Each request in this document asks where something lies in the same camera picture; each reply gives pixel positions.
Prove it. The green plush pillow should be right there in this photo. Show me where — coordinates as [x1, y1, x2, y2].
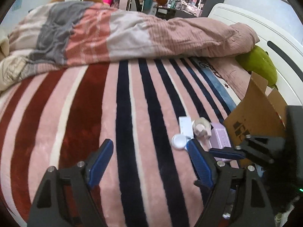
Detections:
[235, 45, 277, 88]

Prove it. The pink ribbed pillow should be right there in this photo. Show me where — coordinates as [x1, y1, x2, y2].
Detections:
[206, 57, 250, 100]

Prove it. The white bed headboard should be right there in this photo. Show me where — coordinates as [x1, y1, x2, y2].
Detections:
[209, 3, 302, 106]

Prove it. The white flat box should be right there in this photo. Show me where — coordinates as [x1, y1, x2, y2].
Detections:
[179, 116, 194, 138]

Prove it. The striped pink fleece blanket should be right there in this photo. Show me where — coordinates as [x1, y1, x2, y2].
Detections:
[1, 58, 239, 226]

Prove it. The pink grey patchwork duvet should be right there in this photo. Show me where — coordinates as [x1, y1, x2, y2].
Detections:
[1, 1, 259, 91]

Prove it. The brown cardboard box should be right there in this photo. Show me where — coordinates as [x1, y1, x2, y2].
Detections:
[223, 72, 287, 156]

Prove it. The lilac small box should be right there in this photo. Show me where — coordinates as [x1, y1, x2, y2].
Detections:
[209, 122, 232, 149]

